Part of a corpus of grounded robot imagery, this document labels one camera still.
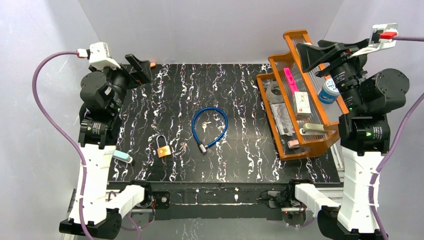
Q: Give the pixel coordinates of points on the brass padlock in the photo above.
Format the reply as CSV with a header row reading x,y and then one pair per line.
x,y
163,148

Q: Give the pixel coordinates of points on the small cable lock keys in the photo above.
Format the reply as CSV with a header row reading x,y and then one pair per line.
x,y
205,125

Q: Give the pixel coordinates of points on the light blue eraser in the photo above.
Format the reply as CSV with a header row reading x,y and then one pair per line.
x,y
122,156

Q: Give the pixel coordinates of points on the packaged protractor ruler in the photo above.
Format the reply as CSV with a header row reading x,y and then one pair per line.
x,y
282,119

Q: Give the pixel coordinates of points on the silver padlock keys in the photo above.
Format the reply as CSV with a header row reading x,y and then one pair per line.
x,y
183,147

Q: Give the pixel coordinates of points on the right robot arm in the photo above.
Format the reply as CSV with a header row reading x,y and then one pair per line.
x,y
364,131

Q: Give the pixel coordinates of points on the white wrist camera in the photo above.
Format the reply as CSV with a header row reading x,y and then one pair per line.
x,y
379,38
99,57

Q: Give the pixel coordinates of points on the clear tape roll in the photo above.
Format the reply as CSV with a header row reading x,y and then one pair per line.
x,y
273,93

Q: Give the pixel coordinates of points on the orange tiered rack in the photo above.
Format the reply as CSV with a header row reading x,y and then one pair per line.
x,y
310,146

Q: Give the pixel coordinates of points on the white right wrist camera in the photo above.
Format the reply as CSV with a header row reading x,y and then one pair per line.
x,y
379,38

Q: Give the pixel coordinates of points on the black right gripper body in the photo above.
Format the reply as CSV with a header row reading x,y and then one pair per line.
x,y
331,60

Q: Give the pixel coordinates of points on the pink small eraser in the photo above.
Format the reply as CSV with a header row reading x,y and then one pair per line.
x,y
293,144

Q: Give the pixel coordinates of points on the white small box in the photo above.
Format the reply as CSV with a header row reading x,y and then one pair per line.
x,y
302,108

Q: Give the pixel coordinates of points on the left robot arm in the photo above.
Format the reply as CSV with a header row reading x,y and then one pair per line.
x,y
103,91

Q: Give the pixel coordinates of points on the pink highlighter pen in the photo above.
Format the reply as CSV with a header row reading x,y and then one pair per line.
x,y
291,80

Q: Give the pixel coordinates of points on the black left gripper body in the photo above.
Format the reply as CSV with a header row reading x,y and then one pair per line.
x,y
128,72

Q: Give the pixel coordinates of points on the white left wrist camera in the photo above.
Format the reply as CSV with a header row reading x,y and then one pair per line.
x,y
99,57

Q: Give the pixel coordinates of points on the beige stapler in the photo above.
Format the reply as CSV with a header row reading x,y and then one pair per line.
x,y
312,129

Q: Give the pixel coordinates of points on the blue white round jar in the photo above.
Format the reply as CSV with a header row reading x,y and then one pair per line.
x,y
329,92

